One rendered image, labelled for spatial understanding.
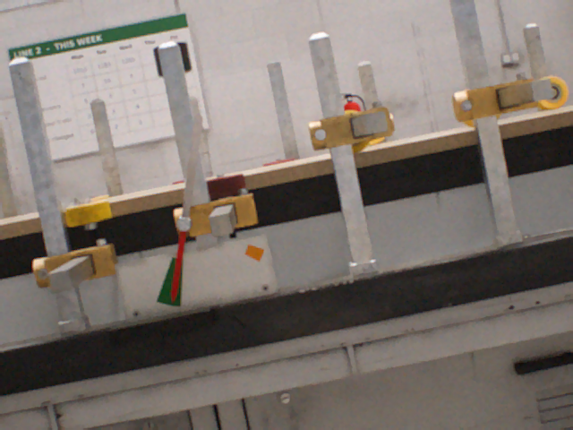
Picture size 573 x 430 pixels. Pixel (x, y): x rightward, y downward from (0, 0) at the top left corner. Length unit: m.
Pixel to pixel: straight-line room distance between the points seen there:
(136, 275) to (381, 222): 0.49
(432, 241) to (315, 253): 0.22
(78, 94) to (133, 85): 0.43
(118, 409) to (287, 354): 0.31
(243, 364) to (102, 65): 7.29
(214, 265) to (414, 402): 0.54
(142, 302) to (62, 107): 7.29
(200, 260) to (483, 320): 0.50
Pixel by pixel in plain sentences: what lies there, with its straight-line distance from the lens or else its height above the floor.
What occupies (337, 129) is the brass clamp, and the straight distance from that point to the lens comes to 1.97.
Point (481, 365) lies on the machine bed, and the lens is 2.30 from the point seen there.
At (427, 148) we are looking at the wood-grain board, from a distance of 2.20.
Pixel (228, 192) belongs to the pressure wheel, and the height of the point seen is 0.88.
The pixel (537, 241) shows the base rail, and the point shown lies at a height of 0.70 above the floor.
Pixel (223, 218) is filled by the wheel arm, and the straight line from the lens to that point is 1.68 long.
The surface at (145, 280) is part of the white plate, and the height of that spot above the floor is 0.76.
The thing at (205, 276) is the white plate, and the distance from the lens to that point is 1.98.
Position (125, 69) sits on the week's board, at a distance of 9.18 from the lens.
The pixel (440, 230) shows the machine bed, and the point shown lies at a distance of 2.22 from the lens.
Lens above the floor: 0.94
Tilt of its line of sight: 3 degrees down
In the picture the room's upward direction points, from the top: 11 degrees counter-clockwise
